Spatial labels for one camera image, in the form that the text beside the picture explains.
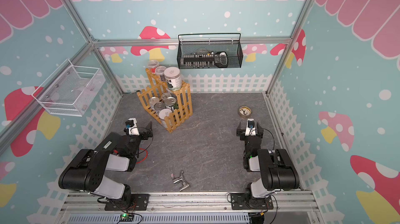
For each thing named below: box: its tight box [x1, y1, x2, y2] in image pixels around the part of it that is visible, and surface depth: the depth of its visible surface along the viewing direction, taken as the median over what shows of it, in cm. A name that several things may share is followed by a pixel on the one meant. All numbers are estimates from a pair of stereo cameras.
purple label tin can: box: [165, 96, 177, 113], surface depth 99 cm
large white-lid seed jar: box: [163, 66, 183, 92], surface depth 81 cm
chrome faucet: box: [172, 170, 191, 192], surface depth 80 cm
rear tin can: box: [161, 92, 172, 101], surface depth 111 cm
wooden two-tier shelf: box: [136, 68, 194, 133], surface depth 99 cm
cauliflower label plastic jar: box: [158, 108, 173, 129], surface depth 96 cm
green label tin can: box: [148, 96, 160, 111], surface depth 108 cm
